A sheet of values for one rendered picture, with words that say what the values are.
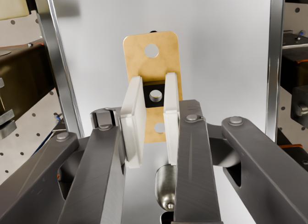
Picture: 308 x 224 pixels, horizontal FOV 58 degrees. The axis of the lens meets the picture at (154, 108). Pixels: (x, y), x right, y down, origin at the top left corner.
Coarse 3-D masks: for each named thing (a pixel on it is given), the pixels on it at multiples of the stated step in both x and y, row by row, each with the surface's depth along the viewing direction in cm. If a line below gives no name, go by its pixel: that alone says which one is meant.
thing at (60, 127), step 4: (56, 116) 62; (56, 120) 63; (60, 120) 57; (56, 124) 58; (60, 124) 55; (64, 124) 55; (56, 128) 54; (60, 128) 53; (64, 128) 53; (52, 132) 55; (56, 132) 53; (60, 132) 53; (48, 136) 53; (52, 136) 51; (44, 140) 51; (48, 140) 50; (40, 144) 50
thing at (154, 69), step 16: (160, 32) 19; (128, 48) 19; (144, 48) 19; (160, 48) 19; (176, 48) 19; (128, 64) 20; (144, 64) 20; (160, 64) 20; (176, 64) 20; (128, 80) 20; (144, 80) 20; (160, 80) 20; (144, 96) 20; (160, 96) 20; (160, 112) 21
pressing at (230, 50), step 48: (48, 0) 25; (96, 0) 25; (144, 0) 25; (192, 0) 24; (240, 0) 24; (48, 48) 26; (96, 48) 26; (192, 48) 26; (240, 48) 26; (96, 96) 28; (192, 96) 28; (240, 96) 28; (144, 144) 30; (144, 192) 33
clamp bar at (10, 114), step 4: (0, 80) 23; (0, 84) 23; (4, 84) 23; (0, 112) 23; (4, 112) 23; (8, 112) 24; (12, 112) 24; (0, 116) 23; (4, 116) 23; (8, 116) 24; (12, 116) 24; (0, 120) 23; (4, 120) 23; (0, 124) 23
